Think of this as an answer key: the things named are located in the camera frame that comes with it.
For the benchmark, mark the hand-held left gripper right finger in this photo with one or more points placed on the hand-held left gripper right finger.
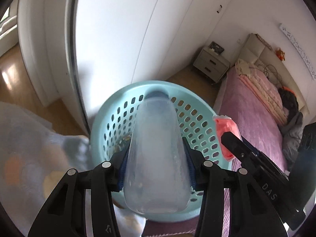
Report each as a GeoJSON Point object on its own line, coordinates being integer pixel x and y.
{"type": "Point", "coordinates": [192, 175]}

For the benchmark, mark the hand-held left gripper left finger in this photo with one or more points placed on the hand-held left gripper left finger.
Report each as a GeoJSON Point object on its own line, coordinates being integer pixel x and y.
{"type": "Point", "coordinates": [120, 177]}

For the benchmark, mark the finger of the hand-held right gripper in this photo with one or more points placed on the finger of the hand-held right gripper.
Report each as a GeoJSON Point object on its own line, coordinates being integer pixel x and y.
{"type": "Point", "coordinates": [234, 143]}

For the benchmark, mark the red snack packet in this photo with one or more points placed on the red snack packet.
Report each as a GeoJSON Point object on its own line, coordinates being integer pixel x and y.
{"type": "Point", "coordinates": [222, 128]}

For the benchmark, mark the clear plastic bottle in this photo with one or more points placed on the clear plastic bottle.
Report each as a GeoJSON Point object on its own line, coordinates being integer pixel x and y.
{"type": "Point", "coordinates": [155, 153]}

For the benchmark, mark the teal perforated basket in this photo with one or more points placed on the teal perforated basket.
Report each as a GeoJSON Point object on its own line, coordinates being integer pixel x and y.
{"type": "Point", "coordinates": [190, 113]}

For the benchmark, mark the grey garment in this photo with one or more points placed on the grey garment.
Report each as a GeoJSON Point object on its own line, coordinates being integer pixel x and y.
{"type": "Point", "coordinates": [293, 133]}

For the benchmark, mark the cream folded blanket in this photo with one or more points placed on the cream folded blanket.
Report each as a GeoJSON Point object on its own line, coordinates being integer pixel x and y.
{"type": "Point", "coordinates": [266, 91]}

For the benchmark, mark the black garment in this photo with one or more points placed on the black garment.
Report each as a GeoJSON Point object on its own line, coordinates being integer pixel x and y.
{"type": "Point", "coordinates": [288, 98]}

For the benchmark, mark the beige nightstand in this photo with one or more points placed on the beige nightstand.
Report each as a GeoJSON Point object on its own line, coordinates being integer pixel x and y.
{"type": "Point", "coordinates": [209, 64]}

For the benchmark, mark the beige padded bed headboard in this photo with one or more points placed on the beige padded bed headboard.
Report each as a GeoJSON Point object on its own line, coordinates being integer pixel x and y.
{"type": "Point", "coordinates": [266, 56]}

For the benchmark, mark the orange plush toy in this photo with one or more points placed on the orange plush toy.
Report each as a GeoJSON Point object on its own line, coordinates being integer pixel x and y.
{"type": "Point", "coordinates": [281, 54]}

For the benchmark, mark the leopard-print pillow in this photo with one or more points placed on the leopard-print pillow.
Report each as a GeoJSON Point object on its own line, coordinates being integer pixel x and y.
{"type": "Point", "coordinates": [264, 42]}

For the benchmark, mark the white wardrobe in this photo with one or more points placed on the white wardrobe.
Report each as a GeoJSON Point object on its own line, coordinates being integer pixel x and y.
{"type": "Point", "coordinates": [123, 29]}

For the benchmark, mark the dark photo frame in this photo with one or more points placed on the dark photo frame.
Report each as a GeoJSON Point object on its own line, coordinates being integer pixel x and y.
{"type": "Point", "coordinates": [216, 47]}

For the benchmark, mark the white patterned wall strip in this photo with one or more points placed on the white patterned wall strip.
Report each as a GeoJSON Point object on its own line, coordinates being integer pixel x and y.
{"type": "Point", "coordinates": [301, 51]}

